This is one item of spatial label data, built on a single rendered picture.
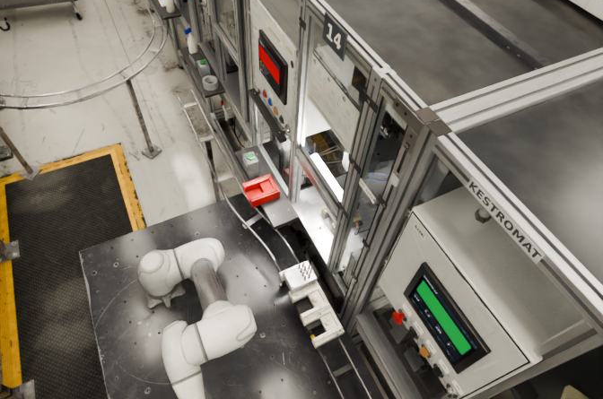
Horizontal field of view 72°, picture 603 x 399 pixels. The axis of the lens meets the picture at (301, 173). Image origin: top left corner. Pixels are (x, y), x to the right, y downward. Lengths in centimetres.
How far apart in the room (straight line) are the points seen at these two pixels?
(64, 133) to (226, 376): 273
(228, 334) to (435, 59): 107
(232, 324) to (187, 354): 17
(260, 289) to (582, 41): 166
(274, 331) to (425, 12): 150
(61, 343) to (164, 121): 194
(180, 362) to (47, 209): 231
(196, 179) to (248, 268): 138
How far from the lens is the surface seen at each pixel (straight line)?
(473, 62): 125
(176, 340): 151
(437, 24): 137
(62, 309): 313
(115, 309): 225
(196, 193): 334
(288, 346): 207
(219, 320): 150
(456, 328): 116
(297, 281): 191
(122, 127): 397
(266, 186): 214
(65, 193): 363
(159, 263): 198
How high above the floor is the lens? 267
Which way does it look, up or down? 51 degrees down
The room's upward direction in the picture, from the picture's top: 5 degrees clockwise
